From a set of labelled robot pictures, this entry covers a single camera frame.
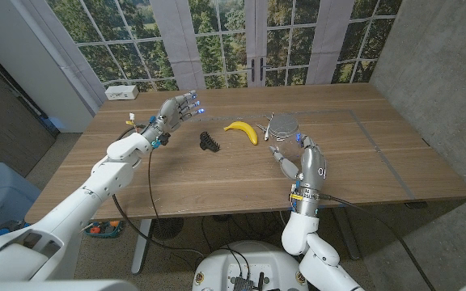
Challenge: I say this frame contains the white power strip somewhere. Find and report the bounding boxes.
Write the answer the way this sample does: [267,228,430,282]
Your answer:
[104,84,140,101]

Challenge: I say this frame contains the tangled black floor cables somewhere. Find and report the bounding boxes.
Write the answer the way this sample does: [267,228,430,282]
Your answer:
[200,209,299,264]

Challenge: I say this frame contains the black hair claw clip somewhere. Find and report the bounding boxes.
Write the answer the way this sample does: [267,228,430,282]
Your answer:
[199,131,221,153]

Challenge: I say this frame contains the teal tray with tools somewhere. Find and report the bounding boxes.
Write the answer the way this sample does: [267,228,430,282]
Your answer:
[83,220,124,239]

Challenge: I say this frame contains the white toy airplane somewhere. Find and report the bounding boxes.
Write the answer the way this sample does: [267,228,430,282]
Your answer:
[256,112,277,141]

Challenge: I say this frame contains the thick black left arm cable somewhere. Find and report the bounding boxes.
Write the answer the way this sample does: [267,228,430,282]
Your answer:
[111,124,206,259]

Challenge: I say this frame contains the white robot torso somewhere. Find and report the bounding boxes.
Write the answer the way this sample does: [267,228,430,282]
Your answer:
[191,240,310,291]

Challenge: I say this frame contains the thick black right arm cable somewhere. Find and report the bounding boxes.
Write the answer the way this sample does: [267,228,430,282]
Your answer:
[317,192,437,291]

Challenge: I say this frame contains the printed window backdrop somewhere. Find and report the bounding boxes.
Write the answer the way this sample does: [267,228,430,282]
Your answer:
[26,0,404,92]

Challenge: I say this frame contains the blue grey seat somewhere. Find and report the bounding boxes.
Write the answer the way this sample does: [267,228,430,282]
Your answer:
[0,162,42,239]

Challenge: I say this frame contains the white table leg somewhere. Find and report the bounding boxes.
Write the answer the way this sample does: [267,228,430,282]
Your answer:
[130,219,153,276]

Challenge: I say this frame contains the yellow banana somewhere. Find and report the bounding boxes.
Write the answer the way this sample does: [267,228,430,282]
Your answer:
[223,120,259,146]

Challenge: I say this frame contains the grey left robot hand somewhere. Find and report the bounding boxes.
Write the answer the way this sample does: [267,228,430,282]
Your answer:
[155,91,205,134]

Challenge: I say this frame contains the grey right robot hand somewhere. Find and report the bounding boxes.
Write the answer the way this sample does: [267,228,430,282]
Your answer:
[268,133,328,191]

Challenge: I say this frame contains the grey table leg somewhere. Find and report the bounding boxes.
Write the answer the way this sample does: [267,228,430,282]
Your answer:
[332,205,360,260]

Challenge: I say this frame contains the black round fan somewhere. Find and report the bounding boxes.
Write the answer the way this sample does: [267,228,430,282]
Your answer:
[151,217,184,242]

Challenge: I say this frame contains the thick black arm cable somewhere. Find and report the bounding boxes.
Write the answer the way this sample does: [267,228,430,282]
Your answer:
[111,124,206,259]
[317,192,437,291]

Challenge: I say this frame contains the thin black camera cable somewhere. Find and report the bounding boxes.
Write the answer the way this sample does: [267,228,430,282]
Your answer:
[147,148,162,220]

